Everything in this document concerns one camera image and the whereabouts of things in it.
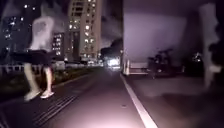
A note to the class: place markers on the dark asphalt road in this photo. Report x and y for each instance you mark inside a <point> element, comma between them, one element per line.
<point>96,103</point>

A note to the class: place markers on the tall lit building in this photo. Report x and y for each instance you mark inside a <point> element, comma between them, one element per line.
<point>84,30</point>

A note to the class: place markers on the white truck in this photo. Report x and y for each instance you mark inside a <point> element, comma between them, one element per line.
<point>150,40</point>

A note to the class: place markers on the hedge strip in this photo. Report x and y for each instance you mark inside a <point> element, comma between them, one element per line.
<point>63,75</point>

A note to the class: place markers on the parked bicycles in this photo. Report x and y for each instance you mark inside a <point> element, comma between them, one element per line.
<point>163,61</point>

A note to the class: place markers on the drain grate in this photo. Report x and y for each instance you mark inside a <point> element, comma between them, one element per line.
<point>53,108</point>

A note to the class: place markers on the person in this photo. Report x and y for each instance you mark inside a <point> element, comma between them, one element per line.
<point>40,50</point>

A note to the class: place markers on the pale tree trunk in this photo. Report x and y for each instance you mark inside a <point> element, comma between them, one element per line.
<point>210,43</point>

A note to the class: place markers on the dark high-rise building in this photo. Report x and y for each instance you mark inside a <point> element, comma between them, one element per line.
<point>15,33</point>

